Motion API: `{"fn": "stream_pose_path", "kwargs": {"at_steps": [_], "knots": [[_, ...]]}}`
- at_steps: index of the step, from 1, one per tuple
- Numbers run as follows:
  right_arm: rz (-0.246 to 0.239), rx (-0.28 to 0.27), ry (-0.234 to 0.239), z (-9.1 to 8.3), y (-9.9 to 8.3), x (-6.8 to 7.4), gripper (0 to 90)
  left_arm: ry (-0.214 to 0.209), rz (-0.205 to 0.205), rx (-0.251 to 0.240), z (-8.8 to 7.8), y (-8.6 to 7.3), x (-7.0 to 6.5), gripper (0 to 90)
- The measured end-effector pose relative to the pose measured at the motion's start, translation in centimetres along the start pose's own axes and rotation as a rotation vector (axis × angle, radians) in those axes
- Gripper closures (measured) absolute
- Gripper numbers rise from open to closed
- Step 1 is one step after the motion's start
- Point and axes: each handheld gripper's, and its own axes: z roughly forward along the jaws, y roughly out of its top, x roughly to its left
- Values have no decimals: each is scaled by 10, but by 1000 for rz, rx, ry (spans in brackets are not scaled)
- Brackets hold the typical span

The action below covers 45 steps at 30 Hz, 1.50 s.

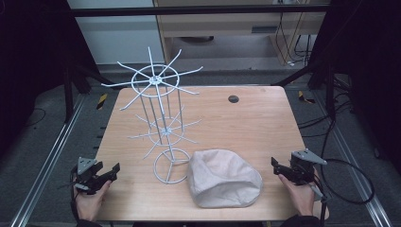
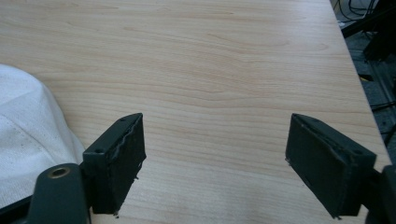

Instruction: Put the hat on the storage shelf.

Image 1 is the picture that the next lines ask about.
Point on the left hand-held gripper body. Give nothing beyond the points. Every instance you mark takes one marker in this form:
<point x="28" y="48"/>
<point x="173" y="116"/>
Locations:
<point x="85" y="176"/>

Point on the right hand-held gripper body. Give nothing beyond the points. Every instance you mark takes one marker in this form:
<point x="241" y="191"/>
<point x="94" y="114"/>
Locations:
<point x="303" y="167"/>

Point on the pale pink fabric hat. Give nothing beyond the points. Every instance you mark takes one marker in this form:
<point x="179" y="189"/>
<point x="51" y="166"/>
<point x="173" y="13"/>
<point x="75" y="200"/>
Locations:
<point x="220" y="179"/>

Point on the person's left hand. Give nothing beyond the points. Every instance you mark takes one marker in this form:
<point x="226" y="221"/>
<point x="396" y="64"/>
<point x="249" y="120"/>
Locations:
<point x="90" y="203"/>

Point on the person's right hand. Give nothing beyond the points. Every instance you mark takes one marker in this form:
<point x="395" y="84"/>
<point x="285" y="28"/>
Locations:
<point x="299" y="197"/>

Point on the wooden table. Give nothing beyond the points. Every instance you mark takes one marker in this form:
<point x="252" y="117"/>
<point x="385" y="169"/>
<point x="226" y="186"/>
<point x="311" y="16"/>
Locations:
<point x="246" y="126"/>

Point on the black yellow striped tape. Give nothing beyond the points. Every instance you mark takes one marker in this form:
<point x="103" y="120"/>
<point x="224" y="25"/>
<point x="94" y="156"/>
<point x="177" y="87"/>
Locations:
<point x="101" y="101"/>
<point x="304" y="97"/>

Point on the black metal stand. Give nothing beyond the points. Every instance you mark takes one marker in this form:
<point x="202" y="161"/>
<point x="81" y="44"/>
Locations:
<point x="330" y="94"/>
<point x="68" y="94"/>

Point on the black table grommet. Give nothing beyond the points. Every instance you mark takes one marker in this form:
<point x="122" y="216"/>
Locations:
<point x="233" y="99"/>

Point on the black curtain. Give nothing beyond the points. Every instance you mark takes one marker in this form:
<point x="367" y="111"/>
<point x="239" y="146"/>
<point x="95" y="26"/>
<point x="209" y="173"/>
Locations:
<point x="372" y="63"/>
<point x="31" y="63"/>

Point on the white cabinet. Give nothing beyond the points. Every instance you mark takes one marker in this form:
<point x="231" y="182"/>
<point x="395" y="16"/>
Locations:
<point x="116" y="41"/>

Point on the light wooden desk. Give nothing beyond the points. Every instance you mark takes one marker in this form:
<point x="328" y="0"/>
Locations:
<point x="220" y="25"/>

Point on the aluminium floor rail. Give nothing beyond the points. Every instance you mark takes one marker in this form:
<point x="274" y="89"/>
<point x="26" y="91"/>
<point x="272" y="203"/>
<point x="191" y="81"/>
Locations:
<point x="353" y="164"/>
<point x="53" y="151"/>

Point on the black horizontal frame bar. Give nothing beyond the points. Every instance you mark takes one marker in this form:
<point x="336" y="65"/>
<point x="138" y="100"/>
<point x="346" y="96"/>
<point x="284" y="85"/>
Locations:
<point x="195" y="10"/>

